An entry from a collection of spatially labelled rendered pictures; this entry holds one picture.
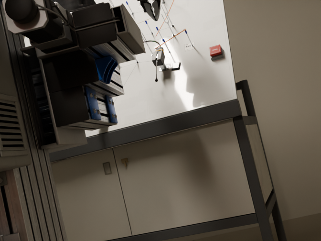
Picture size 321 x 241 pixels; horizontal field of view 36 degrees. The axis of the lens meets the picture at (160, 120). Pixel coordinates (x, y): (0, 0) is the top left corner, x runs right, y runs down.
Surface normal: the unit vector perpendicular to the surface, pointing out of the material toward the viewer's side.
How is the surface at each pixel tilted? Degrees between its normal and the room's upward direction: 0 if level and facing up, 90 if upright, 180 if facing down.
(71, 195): 90
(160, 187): 90
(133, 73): 53
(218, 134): 90
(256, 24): 90
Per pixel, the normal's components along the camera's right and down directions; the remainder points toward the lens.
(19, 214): -0.11, -0.04
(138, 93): -0.36, -0.58
